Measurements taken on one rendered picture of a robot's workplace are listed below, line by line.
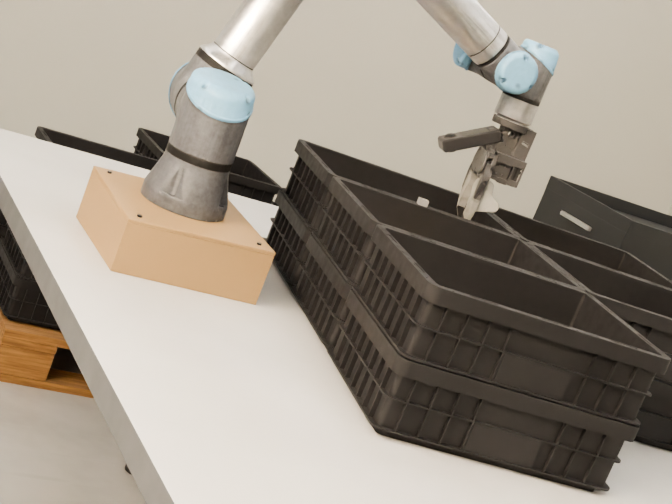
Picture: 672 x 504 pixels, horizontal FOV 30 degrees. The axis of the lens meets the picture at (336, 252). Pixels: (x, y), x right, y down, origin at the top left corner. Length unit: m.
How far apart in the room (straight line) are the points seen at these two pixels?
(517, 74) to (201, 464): 1.04
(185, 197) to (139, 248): 0.14
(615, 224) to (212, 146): 1.98
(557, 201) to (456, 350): 2.39
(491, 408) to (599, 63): 4.55
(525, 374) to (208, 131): 0.69
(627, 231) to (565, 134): 2.46
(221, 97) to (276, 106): 3.42
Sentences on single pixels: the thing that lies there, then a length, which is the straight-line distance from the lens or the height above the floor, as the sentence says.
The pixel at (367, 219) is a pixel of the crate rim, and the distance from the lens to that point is 1.98.
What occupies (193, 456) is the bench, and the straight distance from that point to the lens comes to 1.47.
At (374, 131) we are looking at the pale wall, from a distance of 5.72.
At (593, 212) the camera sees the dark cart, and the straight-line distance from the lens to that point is 3.95.
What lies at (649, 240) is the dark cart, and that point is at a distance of 3.88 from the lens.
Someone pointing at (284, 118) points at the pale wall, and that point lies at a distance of 5.53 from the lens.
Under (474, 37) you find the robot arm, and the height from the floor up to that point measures 1.24.
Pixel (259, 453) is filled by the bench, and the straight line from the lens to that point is 1.54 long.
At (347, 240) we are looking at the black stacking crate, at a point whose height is 0.87.
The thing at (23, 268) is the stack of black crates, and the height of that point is 0.29.
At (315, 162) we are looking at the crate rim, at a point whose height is 0.92.
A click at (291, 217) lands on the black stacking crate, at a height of 0.81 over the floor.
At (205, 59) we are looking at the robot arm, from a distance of 2.23.
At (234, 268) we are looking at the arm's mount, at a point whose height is 0.75.
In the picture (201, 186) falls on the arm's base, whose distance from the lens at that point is 2.12.
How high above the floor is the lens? 1.27
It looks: 12 degrees down
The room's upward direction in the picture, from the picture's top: 22 degrees clockwise
